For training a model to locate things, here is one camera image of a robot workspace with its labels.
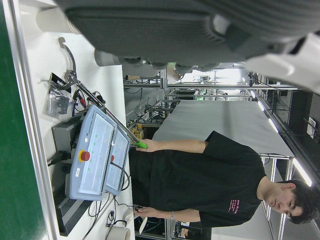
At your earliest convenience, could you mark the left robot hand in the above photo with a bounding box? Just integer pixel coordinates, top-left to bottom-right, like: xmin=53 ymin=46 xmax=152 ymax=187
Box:
xmin=53 ymin=0 xmax=320 ymax=96

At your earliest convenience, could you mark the grey metal box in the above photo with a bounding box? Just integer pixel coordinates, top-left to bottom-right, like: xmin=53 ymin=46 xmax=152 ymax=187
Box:
xmin=51 ymin=115 xmax=88 ymax=161

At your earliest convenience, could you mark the black finned box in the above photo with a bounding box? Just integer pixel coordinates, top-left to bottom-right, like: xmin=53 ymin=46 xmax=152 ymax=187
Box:
xmin=53 ymin=188 xmax=94 ymax=237

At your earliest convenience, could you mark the short cream cardboard tube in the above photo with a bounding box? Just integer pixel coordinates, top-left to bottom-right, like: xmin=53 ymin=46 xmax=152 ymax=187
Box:
xmin=94 ymin=48 xmax=121 ymax=67

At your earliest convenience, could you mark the grey backdrop sheet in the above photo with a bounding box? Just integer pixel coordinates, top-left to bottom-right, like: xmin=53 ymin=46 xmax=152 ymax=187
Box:
xmin=151 ymin=99 xmax=296 ymax=159

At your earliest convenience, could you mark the clear bag of black parts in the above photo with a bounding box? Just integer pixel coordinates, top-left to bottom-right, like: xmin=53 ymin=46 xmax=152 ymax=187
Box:
xmin=45 ymin=79 xmax=76 ymax=119

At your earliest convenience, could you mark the small blue-grey teach pendant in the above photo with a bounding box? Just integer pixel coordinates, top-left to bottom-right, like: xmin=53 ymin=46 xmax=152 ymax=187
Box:
xmin=103 ymin=126 xmax=132 ymax=197

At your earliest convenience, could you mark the large blue-grey teach pendant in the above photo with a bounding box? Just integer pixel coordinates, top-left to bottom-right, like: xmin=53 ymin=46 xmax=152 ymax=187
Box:
xmin=69 ymin=104 xmax=119 ymax=202

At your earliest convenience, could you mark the person in black t-shirt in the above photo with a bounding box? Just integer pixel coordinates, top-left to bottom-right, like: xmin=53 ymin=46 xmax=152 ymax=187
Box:
xmin=128 ymin=129 xmax=317 ymax=229

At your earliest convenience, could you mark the black plug connector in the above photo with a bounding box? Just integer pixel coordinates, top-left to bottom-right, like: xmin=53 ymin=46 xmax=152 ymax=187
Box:
xmin=47 ymin=150 xmax=73 ymax=168

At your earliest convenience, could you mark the green conveyor belt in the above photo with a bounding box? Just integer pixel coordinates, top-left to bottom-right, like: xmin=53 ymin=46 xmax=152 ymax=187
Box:
xmin=0 ymin=0 xmax=48 ymax=240

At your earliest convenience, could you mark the white tape roll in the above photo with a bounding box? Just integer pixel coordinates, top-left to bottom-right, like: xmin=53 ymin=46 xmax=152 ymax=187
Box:
xmin=104 ymin=225 xmax=132 ymax=240

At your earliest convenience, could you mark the green-handled reach grabber tool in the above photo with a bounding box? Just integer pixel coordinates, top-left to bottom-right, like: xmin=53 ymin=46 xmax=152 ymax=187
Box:
xmin=58 ymin=36 xmax=149 ymax=151

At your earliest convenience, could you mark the black pendant cable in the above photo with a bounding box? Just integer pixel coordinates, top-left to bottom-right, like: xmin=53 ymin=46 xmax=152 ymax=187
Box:
xmin=110 ymin=160 xmax=131 ymax=194

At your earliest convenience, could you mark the aluminium conveyor side rail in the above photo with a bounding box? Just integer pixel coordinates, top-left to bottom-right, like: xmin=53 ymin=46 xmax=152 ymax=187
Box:
xmin=6 ymin=0 xmax=61 ymax=240

